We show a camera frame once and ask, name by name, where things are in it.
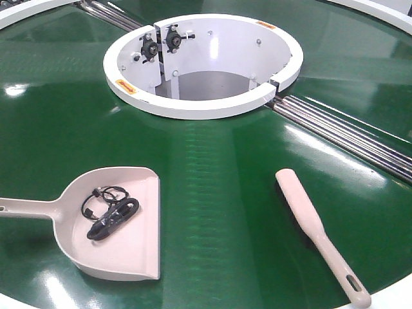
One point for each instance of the beige hand broom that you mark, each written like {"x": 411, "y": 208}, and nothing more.
{"x": 311, "y": 224}

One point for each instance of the beige plastic dustpan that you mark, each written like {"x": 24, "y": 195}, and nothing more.
{"x": 131, "y": 252}

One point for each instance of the green conveyor belt surface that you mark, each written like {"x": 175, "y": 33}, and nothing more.
{"x": 228, "y": 240}

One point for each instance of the orange warning label front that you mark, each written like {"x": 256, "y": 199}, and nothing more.
{"x": 126, "y": 86}

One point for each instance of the orange warning label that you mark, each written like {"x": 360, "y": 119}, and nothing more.
{"x": 267, "y": 25}
{"x": 126, "y": 86}

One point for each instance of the black bearing right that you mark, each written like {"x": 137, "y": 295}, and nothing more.
{"x": 173, "y": 39}

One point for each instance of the black bearing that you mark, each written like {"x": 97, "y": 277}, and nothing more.
{"x": 173, "y": 39}
{"x": 149, "y": 48}

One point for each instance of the black bearing left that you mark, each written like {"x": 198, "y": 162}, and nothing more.
{"x": 149, "y": 48}

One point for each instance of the steel rollers right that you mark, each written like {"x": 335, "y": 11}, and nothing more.
{"x": 344, "y": 134}

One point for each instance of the steel rollers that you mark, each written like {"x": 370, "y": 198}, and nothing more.
{"x": 344, "y": 134}
{"x": 109, "y": 14}

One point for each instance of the orange warning label back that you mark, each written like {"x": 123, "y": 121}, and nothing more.
{"x": 267, "y": 25}

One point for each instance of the steel rollers top left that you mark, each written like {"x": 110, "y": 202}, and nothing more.
{"x": 109, "y": 14}

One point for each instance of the white outer rim top right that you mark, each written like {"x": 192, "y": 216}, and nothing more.
{"x": 396, "y": 13}

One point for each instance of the white rim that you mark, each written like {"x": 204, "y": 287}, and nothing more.
{"x": 396, "y": 13}
{"x": 15, "y": 11}

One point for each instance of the white outer rim top left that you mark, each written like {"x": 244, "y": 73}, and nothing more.
{"x": 15, "y": 11}

